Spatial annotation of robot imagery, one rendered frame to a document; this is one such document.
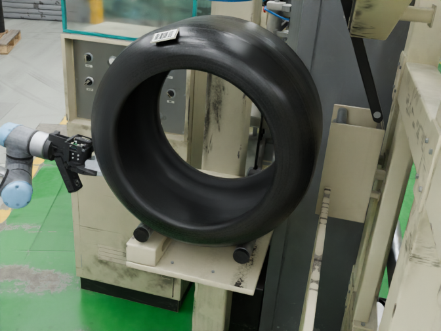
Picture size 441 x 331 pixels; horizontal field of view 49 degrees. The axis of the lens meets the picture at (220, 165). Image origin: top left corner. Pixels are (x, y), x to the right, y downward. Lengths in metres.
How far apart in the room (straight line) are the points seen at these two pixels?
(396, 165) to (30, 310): 1.80
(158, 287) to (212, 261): 0.99
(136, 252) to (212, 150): 0.42
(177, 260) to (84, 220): 1.00
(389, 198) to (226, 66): 0.69
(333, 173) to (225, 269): 0.42
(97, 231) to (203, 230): 1.18
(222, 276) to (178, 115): 0.84
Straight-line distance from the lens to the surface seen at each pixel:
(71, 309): 2.51
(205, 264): 1.40
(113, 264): 2.41
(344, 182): 1.47
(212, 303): 1.89
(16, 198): 1.39
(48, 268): 2.78
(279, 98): 1.05
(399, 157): 1.45
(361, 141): 1.42
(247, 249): 1.27
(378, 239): 1.57
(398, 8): 1.00
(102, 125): 1.21
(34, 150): 1.45
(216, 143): 1.56
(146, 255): 1.37
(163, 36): 1.10
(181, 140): 1.97
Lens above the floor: 1.63
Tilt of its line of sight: 24 degrees down
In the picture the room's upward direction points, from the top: 4 degrees clockwise
